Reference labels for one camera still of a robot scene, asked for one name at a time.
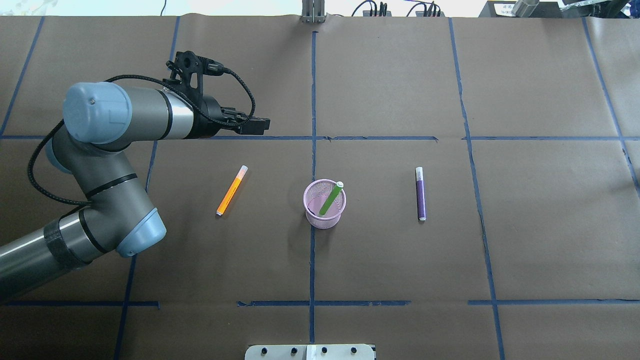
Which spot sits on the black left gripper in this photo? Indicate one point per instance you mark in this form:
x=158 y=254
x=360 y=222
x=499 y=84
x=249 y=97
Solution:
x=206 y=118

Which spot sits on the orange highlighter pen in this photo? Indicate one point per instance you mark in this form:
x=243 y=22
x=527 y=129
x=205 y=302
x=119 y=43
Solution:
x=228 y=197

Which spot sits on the green highlighter pen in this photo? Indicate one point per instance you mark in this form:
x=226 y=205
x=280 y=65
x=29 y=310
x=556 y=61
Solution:
x=334 y=193

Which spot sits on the purple highlighter pen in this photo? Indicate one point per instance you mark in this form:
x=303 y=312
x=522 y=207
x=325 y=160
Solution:
x=420 y=194

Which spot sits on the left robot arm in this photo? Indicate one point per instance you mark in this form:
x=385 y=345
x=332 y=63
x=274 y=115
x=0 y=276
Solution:
x=99 y=121

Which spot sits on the pink mesh pen holder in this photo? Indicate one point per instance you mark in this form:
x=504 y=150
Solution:
x=313 y=198

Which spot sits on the metal cylinder weight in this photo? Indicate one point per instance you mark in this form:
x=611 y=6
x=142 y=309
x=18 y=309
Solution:
x=524 y=8

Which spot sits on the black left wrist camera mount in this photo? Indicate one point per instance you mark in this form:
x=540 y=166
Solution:
x=186 y=75

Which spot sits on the aluminium frame post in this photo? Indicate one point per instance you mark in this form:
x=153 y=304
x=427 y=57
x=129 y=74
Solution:
x=313 y=11

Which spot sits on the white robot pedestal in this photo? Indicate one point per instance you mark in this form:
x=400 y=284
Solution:
x=348 y=351

